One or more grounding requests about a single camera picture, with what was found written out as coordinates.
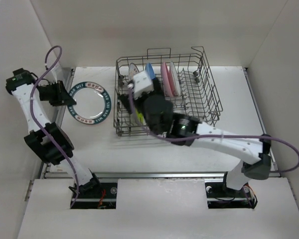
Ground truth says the lime green plate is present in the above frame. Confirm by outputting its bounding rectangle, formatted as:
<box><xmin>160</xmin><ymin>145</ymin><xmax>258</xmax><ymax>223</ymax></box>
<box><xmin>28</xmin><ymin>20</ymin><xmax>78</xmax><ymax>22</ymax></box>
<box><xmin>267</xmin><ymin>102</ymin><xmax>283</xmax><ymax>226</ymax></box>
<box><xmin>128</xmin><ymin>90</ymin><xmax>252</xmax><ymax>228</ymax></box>
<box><xmin>136</xmin><ymin>111</ymin><xmax>145</xmax><ymax>124</ymax></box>

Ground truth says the white plate teal rim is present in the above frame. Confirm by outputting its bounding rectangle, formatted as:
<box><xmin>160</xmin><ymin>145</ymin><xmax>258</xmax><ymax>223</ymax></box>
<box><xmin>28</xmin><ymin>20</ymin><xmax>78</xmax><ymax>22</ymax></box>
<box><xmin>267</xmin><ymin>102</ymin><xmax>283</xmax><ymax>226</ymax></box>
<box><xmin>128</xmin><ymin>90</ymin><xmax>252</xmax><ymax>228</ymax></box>
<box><xmin>67</xmin><ymin>81</ymin><xmax>112</xmax><ymax>125</ymax></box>

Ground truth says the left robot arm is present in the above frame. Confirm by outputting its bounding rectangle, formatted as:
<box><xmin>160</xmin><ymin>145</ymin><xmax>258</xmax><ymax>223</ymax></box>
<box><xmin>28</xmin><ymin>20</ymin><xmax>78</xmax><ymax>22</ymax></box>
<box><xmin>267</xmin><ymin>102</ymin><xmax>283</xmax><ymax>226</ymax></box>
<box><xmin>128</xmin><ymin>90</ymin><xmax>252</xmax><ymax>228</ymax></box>
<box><xmin>5</xmin><ymin>68</ymin><xmax>102</xmax><ymax>198</ymax></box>

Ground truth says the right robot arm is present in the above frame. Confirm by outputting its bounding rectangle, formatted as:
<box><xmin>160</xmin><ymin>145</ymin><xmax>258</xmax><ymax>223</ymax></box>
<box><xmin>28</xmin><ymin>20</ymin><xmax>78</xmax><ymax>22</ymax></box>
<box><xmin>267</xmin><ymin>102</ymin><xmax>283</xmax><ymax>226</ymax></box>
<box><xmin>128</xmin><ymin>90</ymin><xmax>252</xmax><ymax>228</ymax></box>
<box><xmin>122</xmin><ymin>82</ymin><xmax>271</xmax><ymax>196</ymax></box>

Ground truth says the white plate orange sunburst pattern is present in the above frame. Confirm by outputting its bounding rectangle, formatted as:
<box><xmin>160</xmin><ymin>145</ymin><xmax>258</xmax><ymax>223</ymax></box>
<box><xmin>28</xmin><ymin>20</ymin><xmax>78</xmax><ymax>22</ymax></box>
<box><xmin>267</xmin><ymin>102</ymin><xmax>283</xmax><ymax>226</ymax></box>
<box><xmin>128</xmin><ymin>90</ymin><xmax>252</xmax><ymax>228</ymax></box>
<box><xmin>129</xmin><ymin>63</ymin><xmax>140</xmax><ymax>81</ymax></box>

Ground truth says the blue plate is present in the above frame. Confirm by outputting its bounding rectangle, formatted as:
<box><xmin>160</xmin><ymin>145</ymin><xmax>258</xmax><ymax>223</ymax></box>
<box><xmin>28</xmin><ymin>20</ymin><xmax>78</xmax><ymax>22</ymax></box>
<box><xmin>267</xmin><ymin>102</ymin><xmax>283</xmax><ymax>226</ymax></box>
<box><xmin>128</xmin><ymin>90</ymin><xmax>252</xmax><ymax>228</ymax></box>
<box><xmin>145</xmin><ymin>63</ymin><xmax>155</xmax><ymax>80</ymax></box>

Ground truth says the pink plate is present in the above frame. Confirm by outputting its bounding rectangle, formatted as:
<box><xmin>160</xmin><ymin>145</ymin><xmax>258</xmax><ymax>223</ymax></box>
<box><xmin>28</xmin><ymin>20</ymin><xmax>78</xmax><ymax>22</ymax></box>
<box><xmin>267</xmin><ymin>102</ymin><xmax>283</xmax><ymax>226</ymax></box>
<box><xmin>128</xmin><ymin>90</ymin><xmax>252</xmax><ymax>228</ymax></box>
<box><xmin>160</xmin><ymin>62</ymin><xmax>173</xmax><ymax>97</ymax></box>

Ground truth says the plain white plate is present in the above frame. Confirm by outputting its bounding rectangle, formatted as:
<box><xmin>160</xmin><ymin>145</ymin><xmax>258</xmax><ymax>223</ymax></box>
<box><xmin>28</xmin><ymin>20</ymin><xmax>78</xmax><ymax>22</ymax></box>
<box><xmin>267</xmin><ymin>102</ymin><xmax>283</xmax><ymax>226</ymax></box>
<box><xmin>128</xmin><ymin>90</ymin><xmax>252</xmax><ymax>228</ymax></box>
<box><xmin>170</xmin><ymin>61</ymin><xmax>181</xmax><ymax>97</ymax></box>

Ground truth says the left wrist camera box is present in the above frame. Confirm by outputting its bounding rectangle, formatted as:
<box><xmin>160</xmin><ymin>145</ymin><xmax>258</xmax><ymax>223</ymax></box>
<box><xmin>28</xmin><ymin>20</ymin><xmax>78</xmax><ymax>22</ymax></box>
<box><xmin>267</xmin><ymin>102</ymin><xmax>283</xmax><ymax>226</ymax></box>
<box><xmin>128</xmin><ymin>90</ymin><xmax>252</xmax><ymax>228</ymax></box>
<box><xmin>50</xmin><ymin>63</ymin><xmax>63</xmax><ymax>82</ymax></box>

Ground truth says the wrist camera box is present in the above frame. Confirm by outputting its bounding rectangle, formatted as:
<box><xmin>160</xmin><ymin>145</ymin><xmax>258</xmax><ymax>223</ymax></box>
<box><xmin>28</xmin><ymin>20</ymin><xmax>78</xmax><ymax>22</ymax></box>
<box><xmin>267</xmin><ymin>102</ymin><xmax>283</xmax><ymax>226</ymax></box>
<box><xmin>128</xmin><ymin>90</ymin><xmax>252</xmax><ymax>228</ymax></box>
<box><xmin>50</xmin><ymin>63</ymin><xmax>63</xmax><ymax>82</ymax></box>
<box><xmin>133</xmin><ymin>71</ymin><xmax>154</xmax><ymax>99</ymax></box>

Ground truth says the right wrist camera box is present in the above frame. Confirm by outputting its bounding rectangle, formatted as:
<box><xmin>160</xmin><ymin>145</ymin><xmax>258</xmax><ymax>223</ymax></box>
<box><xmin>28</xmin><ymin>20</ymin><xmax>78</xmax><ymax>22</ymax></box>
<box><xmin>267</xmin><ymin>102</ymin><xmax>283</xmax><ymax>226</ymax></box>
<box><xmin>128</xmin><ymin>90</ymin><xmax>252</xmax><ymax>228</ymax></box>
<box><xmin>133</xmin><ymin>71</ymin><xmax>154</xmax><ymax>99</ymax></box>

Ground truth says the grey wire dish rack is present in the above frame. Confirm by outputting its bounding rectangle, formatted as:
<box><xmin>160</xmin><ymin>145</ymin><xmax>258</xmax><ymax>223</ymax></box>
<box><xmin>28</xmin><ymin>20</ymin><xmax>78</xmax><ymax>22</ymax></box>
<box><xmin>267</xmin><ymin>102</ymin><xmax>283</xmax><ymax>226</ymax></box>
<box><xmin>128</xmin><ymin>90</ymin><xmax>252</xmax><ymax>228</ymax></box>
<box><xmin>113</xmin><ymin>46</ymin><xmax>223</xmax><ymax>136</ymax></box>

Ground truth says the left aluminium rail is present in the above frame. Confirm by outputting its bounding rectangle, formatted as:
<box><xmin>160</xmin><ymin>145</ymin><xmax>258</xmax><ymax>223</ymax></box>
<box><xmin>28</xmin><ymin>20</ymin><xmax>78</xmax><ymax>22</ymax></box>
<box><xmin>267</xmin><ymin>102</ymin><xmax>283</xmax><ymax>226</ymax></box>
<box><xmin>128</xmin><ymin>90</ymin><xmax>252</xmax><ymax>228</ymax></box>
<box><xmin>40</xmin><ymin>69</ymin><xmax>75</xmax><ymax>178</ymax></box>

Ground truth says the front aluminium rail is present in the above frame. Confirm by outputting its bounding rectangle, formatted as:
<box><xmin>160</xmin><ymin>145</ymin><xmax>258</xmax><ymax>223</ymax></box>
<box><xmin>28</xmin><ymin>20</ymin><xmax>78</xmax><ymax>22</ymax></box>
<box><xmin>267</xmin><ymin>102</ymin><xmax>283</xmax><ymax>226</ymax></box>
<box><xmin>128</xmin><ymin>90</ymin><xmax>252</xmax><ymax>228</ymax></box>
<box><xmin>44</xmin><ymin>170</ymin><xmax>281</xmax><ymax>179</ymax></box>

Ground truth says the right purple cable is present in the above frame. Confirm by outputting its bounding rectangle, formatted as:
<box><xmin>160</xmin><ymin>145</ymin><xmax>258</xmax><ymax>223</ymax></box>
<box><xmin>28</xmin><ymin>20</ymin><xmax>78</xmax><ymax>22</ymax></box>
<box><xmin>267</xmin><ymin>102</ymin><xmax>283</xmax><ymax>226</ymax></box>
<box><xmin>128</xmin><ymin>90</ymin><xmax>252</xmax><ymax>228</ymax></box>
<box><xmin>127</xmin><ymin>83</ymin><xmax>299</xmax><ymax>209</ymax></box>

